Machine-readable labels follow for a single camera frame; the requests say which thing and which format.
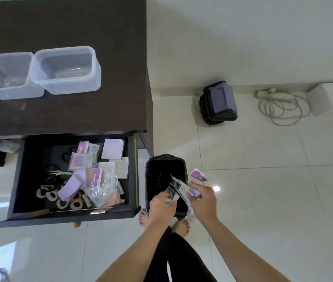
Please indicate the clear plastic container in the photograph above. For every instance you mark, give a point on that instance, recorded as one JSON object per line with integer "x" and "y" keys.
{"x": 7, "y": 76}
{"x": 66, "y": 70}

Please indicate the dark brown desk drawer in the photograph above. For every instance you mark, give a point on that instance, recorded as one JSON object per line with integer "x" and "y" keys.
{"x": 28, "y": 185}

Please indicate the white power strip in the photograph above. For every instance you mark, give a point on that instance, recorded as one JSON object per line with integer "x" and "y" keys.
{"x": 275, "y": 96}

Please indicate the person's right foot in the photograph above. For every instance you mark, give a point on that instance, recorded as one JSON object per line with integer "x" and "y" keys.
{"x": 181, "y": 227}

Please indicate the person's right leg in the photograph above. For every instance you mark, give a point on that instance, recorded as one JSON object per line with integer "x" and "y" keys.
{"x": 188, "y": 261}

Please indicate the white plastic bag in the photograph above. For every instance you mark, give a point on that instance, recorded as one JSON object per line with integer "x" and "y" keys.
{"x": 9, "y": 145}

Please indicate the person's right forearm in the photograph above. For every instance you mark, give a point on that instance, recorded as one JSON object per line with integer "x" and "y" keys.
{"x": 243, "y": 252}

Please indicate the person's left leg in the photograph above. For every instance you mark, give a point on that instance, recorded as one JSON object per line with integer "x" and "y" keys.
{"x": 157, "y": 261}

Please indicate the person's leg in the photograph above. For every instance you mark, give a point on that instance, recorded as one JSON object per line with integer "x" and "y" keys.
{"x": 157, "y": 261}
{"x": 188, "y": 261}

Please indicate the person's left hand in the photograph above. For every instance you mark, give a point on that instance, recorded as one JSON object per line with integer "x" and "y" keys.
{"x": 160, "y": 209}

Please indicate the tape roll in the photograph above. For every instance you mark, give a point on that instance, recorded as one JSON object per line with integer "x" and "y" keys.
{"x": 52, "y": 196}
{"x": 75, "y": 204}
{"x": 79, "y": 195}
{"x": 41, "y": 193}
{"x": 62, "y": 203}

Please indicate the dark brown desk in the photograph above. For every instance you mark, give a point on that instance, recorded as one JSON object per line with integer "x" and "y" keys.
{"x": 66, "y": 114}

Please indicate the person's right hand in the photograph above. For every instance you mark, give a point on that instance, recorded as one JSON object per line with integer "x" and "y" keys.
{"x": 205, "y": 206}

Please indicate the pile of purple white packets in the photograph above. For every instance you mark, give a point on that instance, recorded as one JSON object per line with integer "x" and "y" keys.
{"x": 96, "y": 176}

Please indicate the white square paper sachet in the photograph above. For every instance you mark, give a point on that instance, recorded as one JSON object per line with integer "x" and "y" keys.
{"x": 112, "y": 148}

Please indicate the person's foot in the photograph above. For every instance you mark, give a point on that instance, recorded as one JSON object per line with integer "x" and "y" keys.
{"x": 143, "y": 218}
{"x": 181, "y": 227}

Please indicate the small metal clip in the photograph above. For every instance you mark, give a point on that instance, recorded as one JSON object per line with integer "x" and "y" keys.
{"x": 100, "y": 212}

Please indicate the person's left forearm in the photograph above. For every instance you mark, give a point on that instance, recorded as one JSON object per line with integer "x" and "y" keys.
{"x": 137, "y": 249}

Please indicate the white box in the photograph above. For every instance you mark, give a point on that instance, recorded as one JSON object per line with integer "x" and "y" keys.
{"x": 319, "y": 98}

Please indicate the gold drawer knob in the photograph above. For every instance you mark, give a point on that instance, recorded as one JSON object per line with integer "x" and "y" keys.
{"x": 77, "y": 224}

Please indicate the black scissors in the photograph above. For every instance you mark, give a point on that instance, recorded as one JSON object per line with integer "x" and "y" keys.
{"x": 53, "y": 173}

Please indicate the purple and white packet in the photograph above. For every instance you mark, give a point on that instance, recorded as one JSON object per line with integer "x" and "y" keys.
{"x": 196, "y": 176}

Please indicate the person's right fingers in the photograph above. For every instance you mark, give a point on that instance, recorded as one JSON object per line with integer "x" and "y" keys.
{"x": 201, "y": 193}

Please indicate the black waste bin with bag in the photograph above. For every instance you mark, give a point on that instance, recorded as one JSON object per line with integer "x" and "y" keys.
{"x": 160, "y": 173}

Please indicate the clear packet with dark contents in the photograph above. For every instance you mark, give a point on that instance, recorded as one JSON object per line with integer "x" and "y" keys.
{"x": 176, "y": 187}

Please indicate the person's left foot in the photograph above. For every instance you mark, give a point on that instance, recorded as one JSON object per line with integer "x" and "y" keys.
{"x": 143, "y": 218}

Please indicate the person's left fingers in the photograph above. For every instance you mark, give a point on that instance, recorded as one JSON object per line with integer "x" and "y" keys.
{"x": 164, "y": 196}

